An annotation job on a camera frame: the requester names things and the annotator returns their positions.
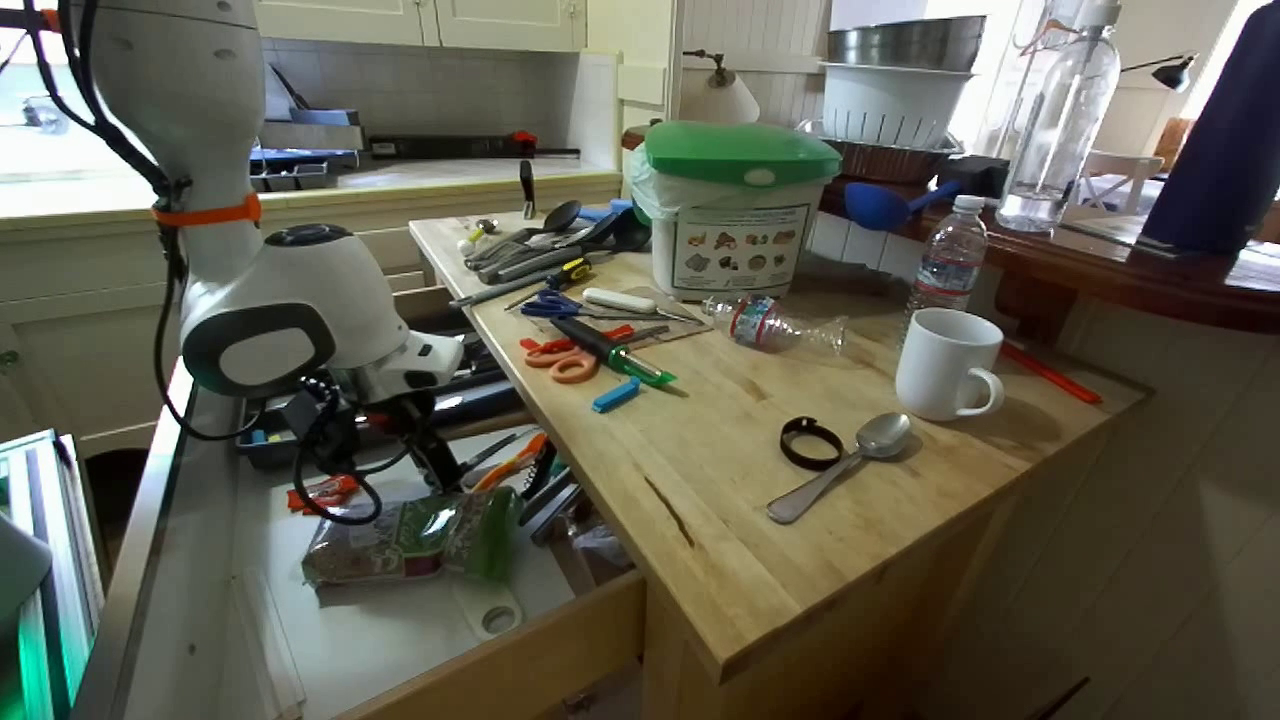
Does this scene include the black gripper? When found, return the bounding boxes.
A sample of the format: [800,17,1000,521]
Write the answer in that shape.
[282,375,464,494]

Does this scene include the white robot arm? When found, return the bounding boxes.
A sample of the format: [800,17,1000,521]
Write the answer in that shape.
[4,0,464,494]

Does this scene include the open wooden drawer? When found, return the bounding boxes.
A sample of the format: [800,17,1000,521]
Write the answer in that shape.
[71,280,647,720]

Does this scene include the metal spoon on countertop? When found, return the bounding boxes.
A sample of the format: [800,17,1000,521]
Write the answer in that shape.
[766,412,910,526]

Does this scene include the red plastic clip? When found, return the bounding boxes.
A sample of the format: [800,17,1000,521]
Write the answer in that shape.
[282,477,361,515]

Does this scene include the black cutlery tray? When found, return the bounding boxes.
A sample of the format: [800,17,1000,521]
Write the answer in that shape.
[232,375,521,469]

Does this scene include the green plastic food bag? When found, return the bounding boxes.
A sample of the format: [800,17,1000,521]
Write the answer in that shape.
[299,488,521,587]

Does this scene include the yellow black screwdriver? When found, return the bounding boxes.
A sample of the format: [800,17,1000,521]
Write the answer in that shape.
[452,255,592,307]

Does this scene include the crumpled small plastic bottle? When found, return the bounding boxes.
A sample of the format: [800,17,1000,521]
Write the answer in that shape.
[705,298,848,353]

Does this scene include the white bin with green lid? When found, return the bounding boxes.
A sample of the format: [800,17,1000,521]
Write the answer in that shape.
[624,122,839,301]

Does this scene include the white ceramic mug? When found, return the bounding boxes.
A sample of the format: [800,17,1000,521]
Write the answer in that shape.
[894,307,1002,419]

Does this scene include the clear plastic water bottle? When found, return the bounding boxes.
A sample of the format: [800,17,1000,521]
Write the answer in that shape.
[910,195,987,307]

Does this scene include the white colander with steel bowl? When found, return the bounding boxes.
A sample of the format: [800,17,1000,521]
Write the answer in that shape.
[820,17,984,151]

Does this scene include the red stick on counter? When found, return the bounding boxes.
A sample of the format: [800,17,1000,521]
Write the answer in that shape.
[1002,345,1105,406]

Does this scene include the large glass bottle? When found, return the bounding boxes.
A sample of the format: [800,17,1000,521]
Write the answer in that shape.
[995,0,1118,231]

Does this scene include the orange-handled scissors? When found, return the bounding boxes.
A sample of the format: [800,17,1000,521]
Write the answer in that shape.
[521,323,632,386]

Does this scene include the black rubber ring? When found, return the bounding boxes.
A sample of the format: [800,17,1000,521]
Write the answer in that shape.
[776,412,848,477]

